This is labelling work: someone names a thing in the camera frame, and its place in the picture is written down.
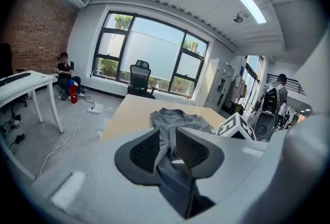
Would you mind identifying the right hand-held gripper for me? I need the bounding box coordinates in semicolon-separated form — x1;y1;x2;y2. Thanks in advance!
216;112;256;141

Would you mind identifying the small black adapter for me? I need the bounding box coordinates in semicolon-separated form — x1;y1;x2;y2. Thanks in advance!
9;133;26;145

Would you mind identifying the long white cable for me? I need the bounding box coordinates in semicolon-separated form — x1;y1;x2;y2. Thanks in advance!
32;108;90;185

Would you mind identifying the grey pod with round opening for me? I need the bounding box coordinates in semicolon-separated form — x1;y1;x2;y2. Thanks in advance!
254;112;276;141

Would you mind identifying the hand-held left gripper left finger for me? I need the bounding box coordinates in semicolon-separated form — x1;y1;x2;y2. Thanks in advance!
114;127;162;185

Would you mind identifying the black keyboard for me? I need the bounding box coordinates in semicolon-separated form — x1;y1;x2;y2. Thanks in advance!
0;72;31;87

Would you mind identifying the large black framed window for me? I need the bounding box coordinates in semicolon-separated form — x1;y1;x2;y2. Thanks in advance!
92;10;209;95

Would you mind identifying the clothes rack with garments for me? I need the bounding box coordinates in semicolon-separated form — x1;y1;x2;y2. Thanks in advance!
226;75;248;115

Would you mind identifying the grey locker cabinet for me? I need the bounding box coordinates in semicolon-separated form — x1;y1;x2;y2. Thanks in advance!
203;58;235;113

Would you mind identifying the red cylinder with blue top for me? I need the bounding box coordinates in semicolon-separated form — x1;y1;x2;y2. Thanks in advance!
68;80;78;105

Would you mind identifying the grey robe garment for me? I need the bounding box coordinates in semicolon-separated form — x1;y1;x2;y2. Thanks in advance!
150;108;220;220

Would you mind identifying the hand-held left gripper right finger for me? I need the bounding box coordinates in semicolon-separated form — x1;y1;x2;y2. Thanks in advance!
175;127;225;184

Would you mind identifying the black mesh office chair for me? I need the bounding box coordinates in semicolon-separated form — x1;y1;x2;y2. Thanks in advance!
126;59;159;100

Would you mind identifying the white desk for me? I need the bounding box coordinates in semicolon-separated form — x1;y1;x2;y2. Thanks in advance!
0;70;64;134

